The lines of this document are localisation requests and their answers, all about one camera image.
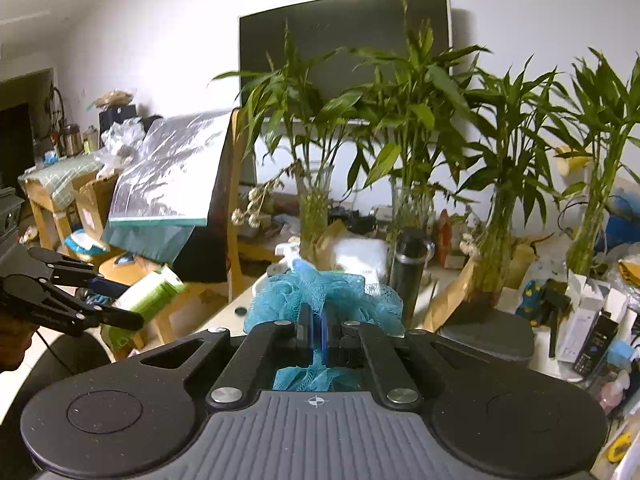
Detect dried white flower bunch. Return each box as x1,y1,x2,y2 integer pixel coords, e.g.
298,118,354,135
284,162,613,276
459,232,483,261
231,180,281,228

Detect black carton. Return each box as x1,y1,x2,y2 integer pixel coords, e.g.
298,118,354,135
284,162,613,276
572,310,617,377

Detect person's left hand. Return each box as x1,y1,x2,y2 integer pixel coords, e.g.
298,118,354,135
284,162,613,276
0,317,40,372

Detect crumpled clear plastic bags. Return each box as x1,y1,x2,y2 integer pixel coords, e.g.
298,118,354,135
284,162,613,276
99,117,147,171

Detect black monitor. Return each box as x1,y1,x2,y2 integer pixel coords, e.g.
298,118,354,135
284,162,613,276
237,0,453,126

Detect white carton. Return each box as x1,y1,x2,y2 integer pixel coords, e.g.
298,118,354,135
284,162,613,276
557,275,607,366

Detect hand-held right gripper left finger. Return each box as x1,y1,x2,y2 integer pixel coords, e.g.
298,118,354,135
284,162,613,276
117,304,315,407

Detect white spray bottle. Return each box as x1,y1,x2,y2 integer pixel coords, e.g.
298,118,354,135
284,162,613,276
275,242,313,273

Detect wooden chair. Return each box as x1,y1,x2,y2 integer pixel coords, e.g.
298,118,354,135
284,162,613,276
97,107,301,361

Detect metal kettle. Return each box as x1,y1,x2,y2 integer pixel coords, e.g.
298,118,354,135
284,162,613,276
60,124,84,158

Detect yellow paper cup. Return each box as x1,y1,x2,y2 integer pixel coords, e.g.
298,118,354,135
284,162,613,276
555,147,592,177

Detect wooden table with checked cloth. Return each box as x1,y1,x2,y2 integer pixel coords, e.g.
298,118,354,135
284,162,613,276
19,154,103,261

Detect blue plastic bag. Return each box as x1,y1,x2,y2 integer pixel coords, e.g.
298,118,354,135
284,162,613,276
606,185,640,247

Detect thin black cable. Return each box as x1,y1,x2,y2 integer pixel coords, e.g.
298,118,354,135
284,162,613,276
34,329,72,377

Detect red figurine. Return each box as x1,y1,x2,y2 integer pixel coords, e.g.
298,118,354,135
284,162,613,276
436,210,454,267

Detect yellow cloth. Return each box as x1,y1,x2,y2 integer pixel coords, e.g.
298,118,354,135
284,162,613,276
617,257,640,292

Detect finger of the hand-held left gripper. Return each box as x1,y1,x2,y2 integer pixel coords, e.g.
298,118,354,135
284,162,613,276
27,247,131,299
0,274,146,338

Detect black thermos bottle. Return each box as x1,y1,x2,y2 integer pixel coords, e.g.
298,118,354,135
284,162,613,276
387,227,436,328

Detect blue and yellow toy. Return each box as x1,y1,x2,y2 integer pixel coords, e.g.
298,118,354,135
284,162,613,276
517,280,547,327

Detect white plastic bag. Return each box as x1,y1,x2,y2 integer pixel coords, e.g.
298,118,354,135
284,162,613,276
332,237,391,282

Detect green tissue packet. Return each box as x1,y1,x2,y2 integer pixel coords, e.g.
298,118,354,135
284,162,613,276
112,266,187,327

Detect kraft paper envelope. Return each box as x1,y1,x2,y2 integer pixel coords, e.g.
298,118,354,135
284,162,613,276
312,220,351,271

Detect blue bath loofah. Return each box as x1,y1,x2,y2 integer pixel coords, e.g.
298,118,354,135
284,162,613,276
243,259,406,393

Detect brown cardboard carton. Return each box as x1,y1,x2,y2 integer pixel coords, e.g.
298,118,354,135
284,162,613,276
72,170,122,242

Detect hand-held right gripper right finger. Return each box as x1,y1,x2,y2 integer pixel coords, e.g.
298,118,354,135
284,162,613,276
322,309,526,407

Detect bamboo plant in glass vase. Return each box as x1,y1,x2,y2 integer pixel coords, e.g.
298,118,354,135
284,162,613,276
215,20,361,261
450,55,576,296
550,47,640,276
345,2,493,243

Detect black mini tripod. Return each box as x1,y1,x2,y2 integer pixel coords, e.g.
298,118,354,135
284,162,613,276
537,280,572,357

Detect grey zip case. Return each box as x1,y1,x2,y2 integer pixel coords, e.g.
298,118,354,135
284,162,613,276
435,307,536,363

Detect white tray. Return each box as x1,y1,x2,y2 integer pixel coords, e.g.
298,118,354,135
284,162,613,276
250,265,281,302

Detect black speaker box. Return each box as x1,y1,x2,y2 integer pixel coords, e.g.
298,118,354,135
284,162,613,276
99,105,139,136

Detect brown paper bag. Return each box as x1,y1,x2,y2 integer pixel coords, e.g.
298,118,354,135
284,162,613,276
422,255,481,333

